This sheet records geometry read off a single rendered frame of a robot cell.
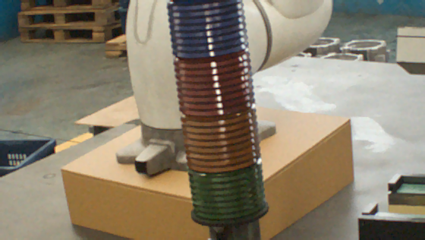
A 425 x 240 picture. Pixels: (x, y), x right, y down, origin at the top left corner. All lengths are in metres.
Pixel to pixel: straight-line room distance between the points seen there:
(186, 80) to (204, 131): 0.04
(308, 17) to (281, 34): 0.07
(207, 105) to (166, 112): 0.59
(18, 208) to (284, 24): 0.54
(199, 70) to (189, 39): 0.02
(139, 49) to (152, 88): 0.06
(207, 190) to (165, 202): 0.52
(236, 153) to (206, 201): 0.05
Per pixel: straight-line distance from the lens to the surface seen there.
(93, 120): 3.72
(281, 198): 1.26
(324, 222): 1.29
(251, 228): 0.74
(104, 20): 7.42
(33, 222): 1.43
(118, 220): 1.32
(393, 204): 1.06
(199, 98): 0.69
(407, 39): 1.17
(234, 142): 0.69
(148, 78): 1.26
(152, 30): 1.24
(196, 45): 0.68
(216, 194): 0.71
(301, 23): 1.40
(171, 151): 1.28
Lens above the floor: 1.31
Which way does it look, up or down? 16 degrees down
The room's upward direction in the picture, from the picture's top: 7 degrees counter-clockwise
